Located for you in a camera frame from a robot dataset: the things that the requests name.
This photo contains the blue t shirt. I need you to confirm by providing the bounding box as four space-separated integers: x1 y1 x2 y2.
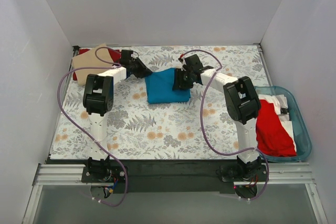
145 68 191 104

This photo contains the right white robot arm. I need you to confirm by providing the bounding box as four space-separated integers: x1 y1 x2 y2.
173 54 261 181

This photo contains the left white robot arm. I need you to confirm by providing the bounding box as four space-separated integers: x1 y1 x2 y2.
83 50 152 182

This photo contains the folded dark red t shirt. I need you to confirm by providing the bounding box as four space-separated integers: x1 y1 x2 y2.
72 48 124 81

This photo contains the folded beige t shirt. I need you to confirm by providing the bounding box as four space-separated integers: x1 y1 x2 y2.
71 42 121 87

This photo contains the floral patterned table cloth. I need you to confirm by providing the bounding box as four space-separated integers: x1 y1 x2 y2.
49 45 274 161

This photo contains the white t shirt in bin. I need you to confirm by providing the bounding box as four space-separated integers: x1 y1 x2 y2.
259 94 297 152

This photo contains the red t shirt in bin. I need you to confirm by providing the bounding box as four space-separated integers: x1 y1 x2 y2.
256 100 297 157

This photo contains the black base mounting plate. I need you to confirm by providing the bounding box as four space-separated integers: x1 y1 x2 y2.
81 159 267 194

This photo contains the clear blue plastic bin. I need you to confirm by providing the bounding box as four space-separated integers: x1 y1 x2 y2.
255 86 312 163

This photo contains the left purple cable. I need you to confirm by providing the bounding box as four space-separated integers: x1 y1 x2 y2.
57 47 131 207

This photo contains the purple cable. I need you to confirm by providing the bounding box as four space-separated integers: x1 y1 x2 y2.
57 47 131 207
178 49 270 201

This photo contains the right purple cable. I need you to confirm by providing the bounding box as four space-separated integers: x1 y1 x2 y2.
178 49 270 201

